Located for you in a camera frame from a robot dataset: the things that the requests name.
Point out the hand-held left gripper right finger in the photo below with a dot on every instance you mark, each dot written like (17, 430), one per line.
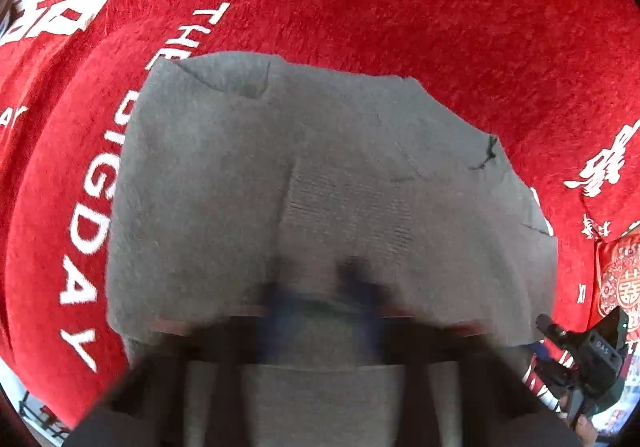
(367, 317)

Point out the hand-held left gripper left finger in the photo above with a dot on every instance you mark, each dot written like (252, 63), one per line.
(277, 322)

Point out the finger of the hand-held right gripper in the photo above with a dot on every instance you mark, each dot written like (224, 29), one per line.
(542, 362)
(552, 327)

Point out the grey fleece garment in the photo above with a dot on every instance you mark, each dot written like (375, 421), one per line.
(325, 167)

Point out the person's right hand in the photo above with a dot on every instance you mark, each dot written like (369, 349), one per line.
(586, 429)

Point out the red patterned cushion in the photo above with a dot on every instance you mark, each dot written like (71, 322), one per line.
(622, 277)

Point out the red printed blanket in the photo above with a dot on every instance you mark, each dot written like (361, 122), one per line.
(400, 2)

